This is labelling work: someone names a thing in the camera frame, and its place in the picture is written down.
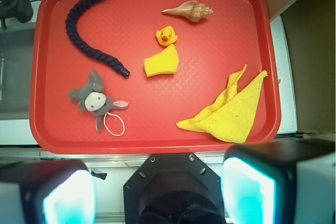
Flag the black faucet fixture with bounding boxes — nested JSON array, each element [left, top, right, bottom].
[[1, 0, 34, 30]]

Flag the grey plush donkey toy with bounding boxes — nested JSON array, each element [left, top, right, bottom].
[[68, 70, 129, 137]]

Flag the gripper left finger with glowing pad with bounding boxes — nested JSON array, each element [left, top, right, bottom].
[[1, 159, 97, 223]]

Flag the yellow sponge piece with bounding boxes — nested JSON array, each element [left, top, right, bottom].
[[144, 44, 180, 77]]

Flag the tan spiral seashell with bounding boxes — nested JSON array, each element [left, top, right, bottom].
[[161, 1, 214, 23]]

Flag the metal sink basin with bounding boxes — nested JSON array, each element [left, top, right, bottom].
[[1, 23, 36, 120]]

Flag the yellow folded cloth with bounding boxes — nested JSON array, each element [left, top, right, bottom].
[[176, 65, 268, 144]]

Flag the yellow rubber duck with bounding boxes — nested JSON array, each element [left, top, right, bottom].
[[155, 26, 178, 47]]

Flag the dark blue twisted rope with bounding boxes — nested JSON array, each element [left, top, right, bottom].
[[65, 0, 131, 79]]

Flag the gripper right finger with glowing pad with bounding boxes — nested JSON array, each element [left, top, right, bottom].
[[220, 139, 335, 223]]

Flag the red plastic tray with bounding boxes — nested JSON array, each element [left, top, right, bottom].
[[29, 0, 281, 154]]

